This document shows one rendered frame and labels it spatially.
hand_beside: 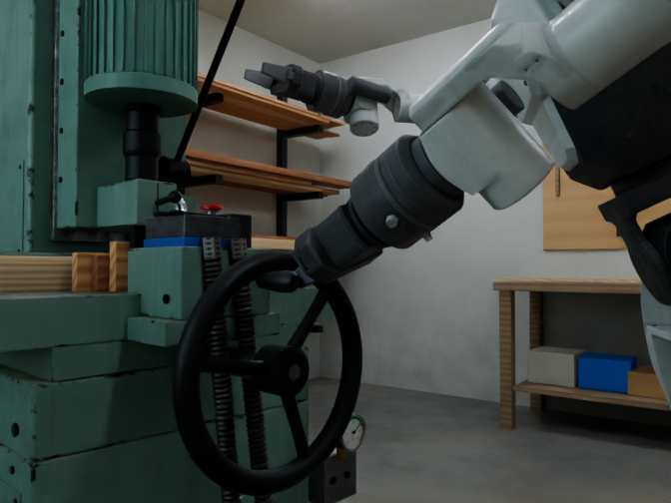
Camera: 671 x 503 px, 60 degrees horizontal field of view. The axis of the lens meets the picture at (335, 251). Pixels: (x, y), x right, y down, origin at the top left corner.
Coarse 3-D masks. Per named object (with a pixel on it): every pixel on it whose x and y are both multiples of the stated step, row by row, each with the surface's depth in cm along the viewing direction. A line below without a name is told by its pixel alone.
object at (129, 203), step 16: (112, 192) 94; (128, 192) 90; (144, 192) 89; (160, 192) 91; (112, 208) 94; (128, 208) 90; (144, 208) 89; (160, 208) 91; (176, 208) 93; (112, 224) 94; (128, 224) 90; (144, 224) 89
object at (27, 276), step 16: (0, 272) 78; (16, 272) 79; (32, 272) 81; (48, 272) 83; (64, 272) 84; (0, 288) 78; (16, 288) 79; (32, 288) 81; (48, 288) 82; (64, 288) 84
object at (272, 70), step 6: (264, 66) 112; (270, 66) 113; (276, 66) 113; (282, 66) 114; (264, 72) 113; (270, 72) 113; (276, 72) 114; (282, 72) 114; (288, 72) 114; (276, 78) 114; (282, 78) 114; (288, 78) 114; (288, 84) 116
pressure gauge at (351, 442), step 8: (352, 416) 97; (360, 416) 98; (352, 424) 97; (360, 424) 98; (344, 432) 95; (360, 432) 98; (344, 440) 95; (352, 440) 97; (360, 440) 98; (336, 448) 98; (344, 448) 95; (352, 448) 96; (344, 456) 98
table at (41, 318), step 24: (312, 288) 99; (0, 312) 64; (24, 312) 66; (48, 312) 68; (72, 312) 70; (96, 312) 72; (120, 312) 74; (288, 312) 95; (0, 336) 64; (24, 336) 66; (48, 336) 68; (72, 336) 70; (96, 336) 72; (120, 336) 74; (144, 336) 71; (168, 336) 68
